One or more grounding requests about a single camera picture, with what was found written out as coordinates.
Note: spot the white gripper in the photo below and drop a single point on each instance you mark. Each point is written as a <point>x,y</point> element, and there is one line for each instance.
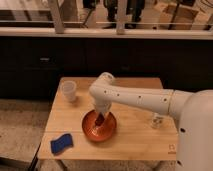
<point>102,107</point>

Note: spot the orange ceramic bowl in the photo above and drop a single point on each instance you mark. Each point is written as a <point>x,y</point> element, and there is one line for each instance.
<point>98,133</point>

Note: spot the translucent plastic cup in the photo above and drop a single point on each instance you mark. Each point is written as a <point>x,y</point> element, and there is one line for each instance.
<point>68,89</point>

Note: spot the wooden table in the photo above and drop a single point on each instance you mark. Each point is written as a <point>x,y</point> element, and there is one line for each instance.
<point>125,134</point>

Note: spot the white window railing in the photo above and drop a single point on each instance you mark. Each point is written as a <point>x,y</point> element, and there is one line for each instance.
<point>99,19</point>

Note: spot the small clear glass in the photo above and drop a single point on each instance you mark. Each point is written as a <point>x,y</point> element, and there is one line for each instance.
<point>156,120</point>

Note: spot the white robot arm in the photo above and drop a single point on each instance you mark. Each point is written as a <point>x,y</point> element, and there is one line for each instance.
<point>194,110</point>

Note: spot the red pepper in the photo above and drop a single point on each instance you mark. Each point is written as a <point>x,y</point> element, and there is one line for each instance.
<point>99,120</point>

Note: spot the cardboard box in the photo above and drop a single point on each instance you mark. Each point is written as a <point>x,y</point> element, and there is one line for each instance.
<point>176,17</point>

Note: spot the blue sponge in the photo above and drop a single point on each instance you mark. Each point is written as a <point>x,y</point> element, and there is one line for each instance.
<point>61,143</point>

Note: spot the dark low cabinet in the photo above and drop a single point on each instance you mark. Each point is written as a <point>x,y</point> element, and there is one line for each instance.
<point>31,67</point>

